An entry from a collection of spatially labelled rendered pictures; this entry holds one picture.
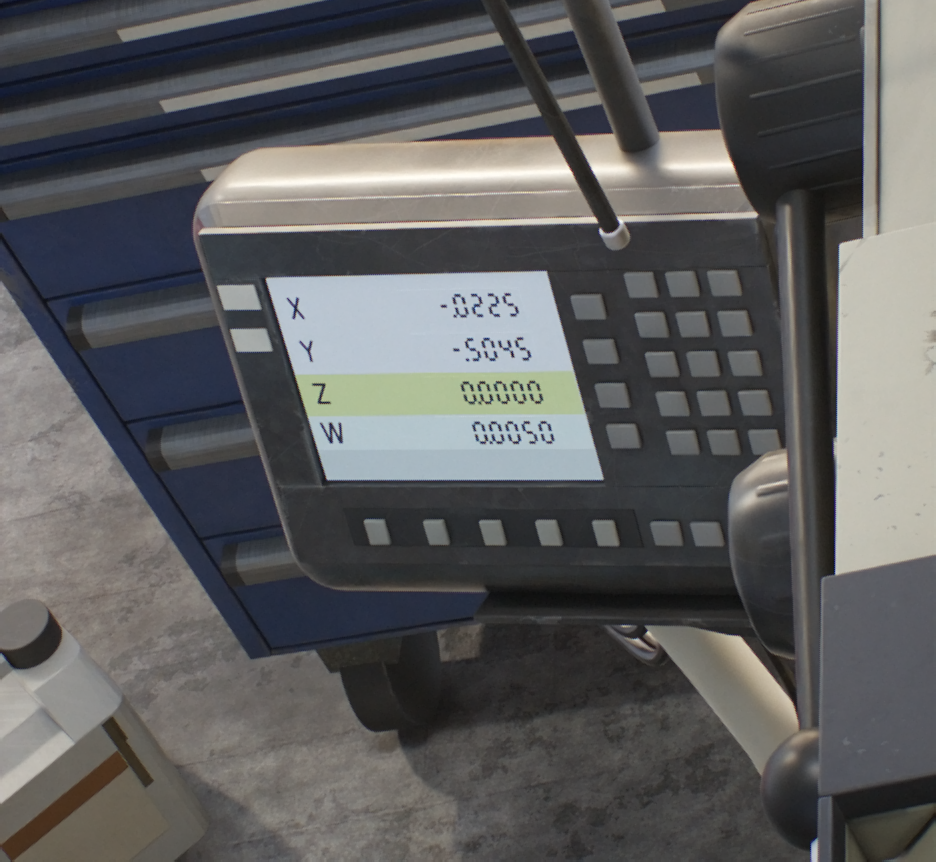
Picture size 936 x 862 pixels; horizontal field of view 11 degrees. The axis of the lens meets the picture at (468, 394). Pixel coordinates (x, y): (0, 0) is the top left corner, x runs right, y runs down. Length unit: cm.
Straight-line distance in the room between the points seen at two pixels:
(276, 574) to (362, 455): 129
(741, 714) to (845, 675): 130
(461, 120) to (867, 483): 201
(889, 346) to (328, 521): 114
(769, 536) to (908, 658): 29
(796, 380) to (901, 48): 11
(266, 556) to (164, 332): 26
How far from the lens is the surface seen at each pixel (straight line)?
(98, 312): 345
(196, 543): 365
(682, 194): 220
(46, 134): 330
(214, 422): 353
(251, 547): 363
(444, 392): 230
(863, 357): 126
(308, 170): 232
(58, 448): 427
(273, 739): 392
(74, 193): 334
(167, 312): 342
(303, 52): 322
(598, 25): 219
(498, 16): 155
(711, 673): 247
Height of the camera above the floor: 275
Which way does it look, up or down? 42 degrees down
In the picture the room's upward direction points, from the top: 30 degrees counter-clockwise
